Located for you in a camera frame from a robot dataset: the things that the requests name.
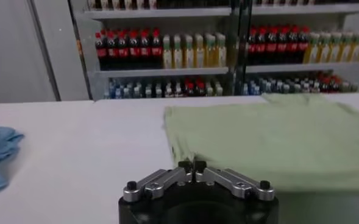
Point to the small cola bottle red cap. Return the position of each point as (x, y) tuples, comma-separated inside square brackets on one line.
[(190, 89), (200, 89), (335, 84), (325, 85)]

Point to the drink bottle shelf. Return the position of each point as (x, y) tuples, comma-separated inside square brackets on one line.
[(167, 72)]

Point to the small blue water bottle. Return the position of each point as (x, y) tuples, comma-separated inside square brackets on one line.
[(255, 89), (119, 91), (246, 89), (111, 91)]

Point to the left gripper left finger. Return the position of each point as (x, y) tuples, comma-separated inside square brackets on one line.
[(161, 182)]

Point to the light green printed polo shirt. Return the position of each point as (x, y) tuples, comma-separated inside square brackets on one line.
[(273, 143)]

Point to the black-framed glass fridge door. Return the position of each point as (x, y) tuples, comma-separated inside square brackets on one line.
[(86, 76)]

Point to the metal shelf with bottles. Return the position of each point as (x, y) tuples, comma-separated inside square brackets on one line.
[(289, 67)]

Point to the small dark drink bottle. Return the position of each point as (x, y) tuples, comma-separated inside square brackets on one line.
[(284, 88), (158, 92), (315, 86), (148, 92), (294, 87), (305, 87), (169, 91), (178, 90)]

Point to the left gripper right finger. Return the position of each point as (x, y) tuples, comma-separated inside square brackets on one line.
[(234, 182)]

